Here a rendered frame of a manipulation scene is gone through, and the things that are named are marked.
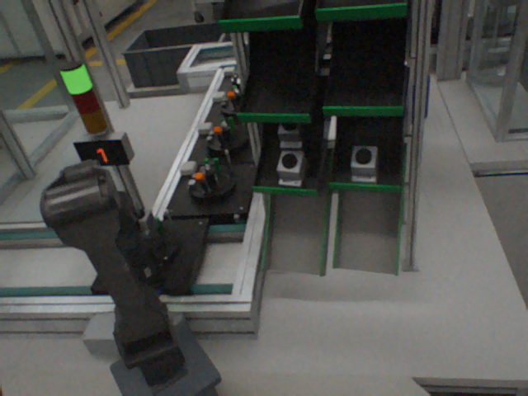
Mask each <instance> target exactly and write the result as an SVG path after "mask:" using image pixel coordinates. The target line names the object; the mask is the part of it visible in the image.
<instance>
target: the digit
mask: <svg viewBox="0 0 528 396"><path fill-rule="evenodd" d="M87 146H88V147H89V150H90V152H91V154H92V157H93V159H94V161H95V160H97V161H98V162H99V164H100V166H101V165H114V164H115V163H114V160H113V158H112V156H111V153H110V150H109V149H108V146H107V144H106V143H100V144H88V145H87Z"/></svg>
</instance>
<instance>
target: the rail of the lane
mask: <svg viewBox="0 0 528 396"><path fill-rule="evenodd" d="M159 298H160V300H161V301H162V303H163V304H167V308H168V310H169V312H182V313H183V316H184V318H185V320H186V324H187V326H188V328H189V329H190V331H191V333H192V334H193V335H194V337H195V338H196V340H257V336H258V330H259V324H260V323H259V319H258V316H257V310H256V305H255V302H254V298H253V296H252V295H194V294H193V292H192V290H187V291H186V293H185V294H179V295H170V294H169V293H168V292H167V295H161V296H160V297H159ZM115 306H116V305H115V303H114V301H113V300H112V298H111V297H110V296H50V297H46V298H0V338H7V339H82V336H83V334H84V332H85V330H86V328H87V325H88V324H89V322H90V320H91V318H92V315H93V314H94V313H114V312H115Z"/></svg>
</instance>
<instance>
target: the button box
mask: <svg viewBox="0 0 528 396"><path fill-rule="evenodd" d="M169 313H170V315H171V318H172V321H173V324H174V326H175V325H176V324H178V323H179V322H184V323H185V324H186V320H185V318H184V316H183V313H182V312H169ZM115 316H116V315H115V313H94V314H93V315H92V318H91V320H90V322H89V324H88V325H87V328H86V330H85V332H84V334H83V335H82V341H83V342H84V343H85V345H86V347H87V349H88V350H89V351H90V353H91V354H93V355H119V352H118V350H117V347H116V343H115V340H114V338H113V334H112V332H113V330H114V322H115ZM186 326H187V324H186ZM187 327H188V326H187Z"/></svg>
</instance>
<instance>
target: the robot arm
mask: <svg viewBox="0 0 528 396"><path fill-rule="evenodd" d="M40 213H41V216H42V219H43V220H44V222H45V225H46V226H47V228H48V229H53V230H54V232H55V233H56V234H57V236H58V237H59V239H60V240H61V241H62V243H63V244H64V245H69V246H71V247H74V248H77V249H79V250H82V251H83V252H85V253H86V255H87V257H88V259H89V261H90V263H91V264H92V266H93V268H94V269H95V271H96V273H97V274H98V277H97V278H96V280H95V282H94V283H93V290H94V291H95V293H96V295H110V296H111V298H112V300H113V301H114V303H115V322H114V330H113V332H112V334H113V338H114V340H115V344H116V347H117V350H118V352H119V354H120V358H121V360H122V361H123V362H124V364H125V368H126V369H127V370H132V369H133V368H135V367H139V371H140V373H141V374H142V376H143V377H144V379H145V381H146V382H145V383H146V384H147V386H148V388H149V390H150V392H151V394H152V395H155V394H157V393H159V392H160V391H162V390H164V389H165V388H166V387H168V386H169V385H171V384H173V383H174V382H176V381H177V380H179V379H180V378H181V377H183V376H184V375H186V374H187V373H188V370H187V368H186V367H185V365H184V363H183V362H185V357H183V355H182V352H181V350H180V346H179V342H178V339H177V332H176V329H175V327H174V324H173V321H172V318H171V315H170V313H169V310H168V308H167V304H163V303H162V301H161V300H160V298H159V297H160V296H161V293H162V292H163V287H164V286H165V287H166V289H167V292H168V293H169V294H170V295H179V294H185V293H186V291H187V288H188V285H189V283H190V280H191V275H192V272H193V270H192V267H191V266H190V265H184V266H172V268H171V270H170V271H169V273H168V274H166V273H164V270H163V269H157V268H161V266H163V264H162V262H161V259H162V258H163V256H164V255H166V254H167V249H166V244H165V240H164V238H145V239H143V238H142V235H141V234H140V226H139V216H140V212H139V206H138V204H137V202H136V201H135V200H134V198H129V196H128V194H127V193H126V192H125V191H118V190H117V188H116V184H115V182H114V180H113V177H112V175H111V172H110V170H109V169H107V168H104V167H101V166H100V164H99V162H98V161H97V160H95V161H92V160H88V161H85V162H83V163H78V164H75V165H72V166H66V167H64V169H62V170H60V171H59V176H58V177H57V178H56V179H54V180H53V181H52V182H51V183H50V184H49V185H48V186H47V187H46V188H45V189H44V190H43V191H42V194H41V198H40ZM167 326H168V327H167Z"/></svg>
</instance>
